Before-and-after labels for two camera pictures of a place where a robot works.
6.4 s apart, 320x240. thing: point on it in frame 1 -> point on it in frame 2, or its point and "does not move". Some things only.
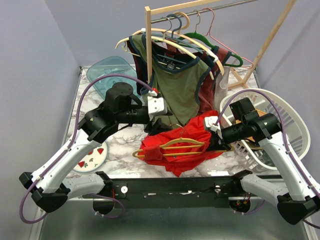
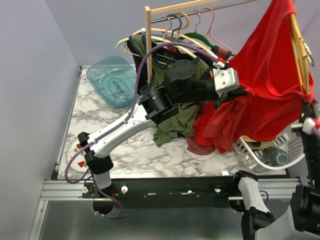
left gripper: (158, 127) -> (228, 94)
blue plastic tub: (113, 65) does not move
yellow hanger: (182, 142) -> (301, 54)
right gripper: (215, 144) -> (306, 123)
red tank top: (180, 148) -> (269, 69)
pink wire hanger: (209, 34) does not move
